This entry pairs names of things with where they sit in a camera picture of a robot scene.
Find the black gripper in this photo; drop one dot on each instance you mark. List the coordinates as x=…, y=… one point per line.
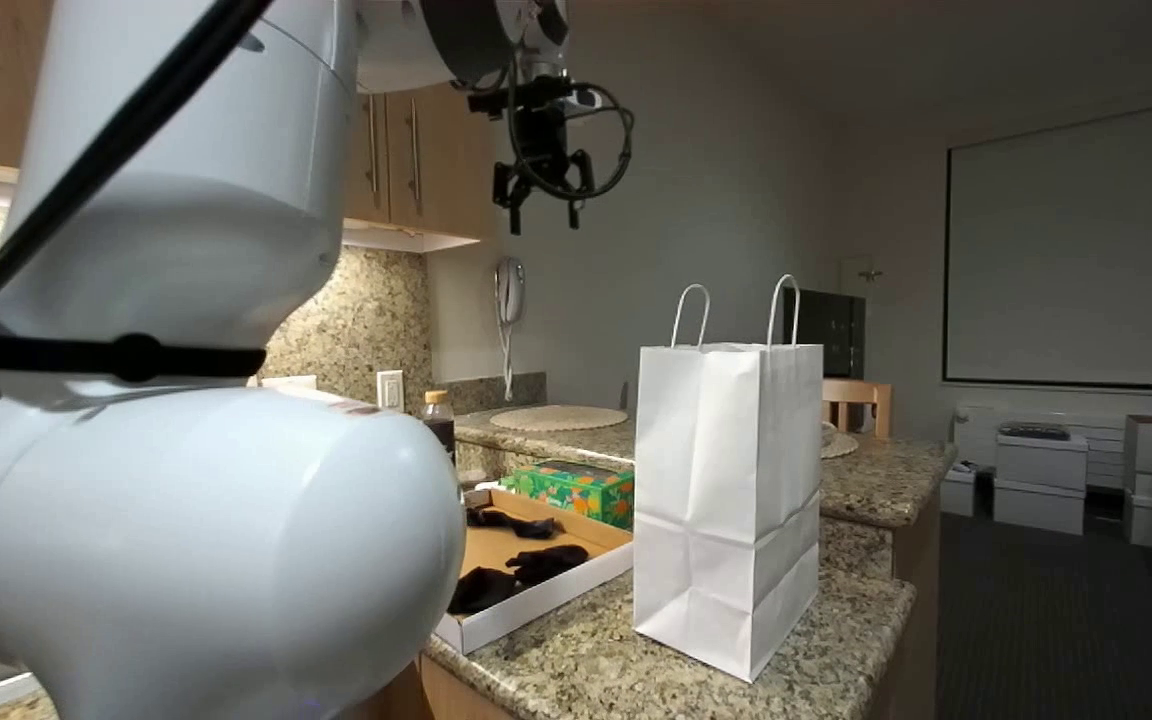
x=542, y=134

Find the small white box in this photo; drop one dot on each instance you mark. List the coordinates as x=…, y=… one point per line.
x=957, y=489

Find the wooden dining chair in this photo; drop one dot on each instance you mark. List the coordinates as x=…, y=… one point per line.
x=858, y=402

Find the small wall ornament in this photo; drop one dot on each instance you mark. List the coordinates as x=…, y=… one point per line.
x=864, y=274

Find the white projector screen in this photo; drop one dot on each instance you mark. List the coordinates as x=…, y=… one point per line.
x=1078, y=240

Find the white wall outlet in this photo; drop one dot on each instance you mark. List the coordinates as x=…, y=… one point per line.
x=389, y=392

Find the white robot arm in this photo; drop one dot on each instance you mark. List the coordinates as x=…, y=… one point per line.
x=202, y=560

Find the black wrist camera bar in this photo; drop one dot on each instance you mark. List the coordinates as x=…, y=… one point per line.
x=538, y=99

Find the round woven placemat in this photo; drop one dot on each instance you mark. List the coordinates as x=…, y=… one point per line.
x=838, y=445
x=557, y=423

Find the white paper bag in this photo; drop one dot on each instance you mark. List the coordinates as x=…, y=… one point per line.
x=720, y=504

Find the wooden upper cabinets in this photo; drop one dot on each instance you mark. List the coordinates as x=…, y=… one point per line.
x=429, y=162

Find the green floral tissue box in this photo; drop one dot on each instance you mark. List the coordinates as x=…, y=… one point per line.
x=578, y=493

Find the dark sauce bottle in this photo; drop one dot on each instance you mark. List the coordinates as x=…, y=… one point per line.
x=442, y=433

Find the white-rimmed cardboard tray box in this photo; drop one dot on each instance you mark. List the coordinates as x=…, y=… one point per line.
x=548, y=600

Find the black sock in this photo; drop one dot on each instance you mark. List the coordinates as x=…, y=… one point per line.
x=521, y=525
x=553, y=560
x=482, y=588

